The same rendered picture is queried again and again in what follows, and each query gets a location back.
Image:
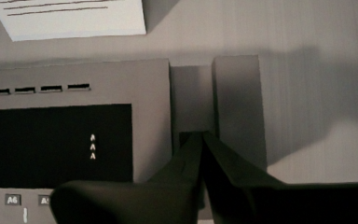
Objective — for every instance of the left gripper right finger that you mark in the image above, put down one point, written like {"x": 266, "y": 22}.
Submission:
{"x": 241, "y": 193}

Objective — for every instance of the grey laminator with black power cord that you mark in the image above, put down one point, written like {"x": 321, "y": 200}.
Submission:
{"x": 117, "y": 121}

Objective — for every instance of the white printed sheet with green banner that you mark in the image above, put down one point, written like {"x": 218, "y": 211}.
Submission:
{"x": 46, "y": 19}

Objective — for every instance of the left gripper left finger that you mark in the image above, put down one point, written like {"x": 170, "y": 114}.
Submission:
{"x": 151, "y": 202}

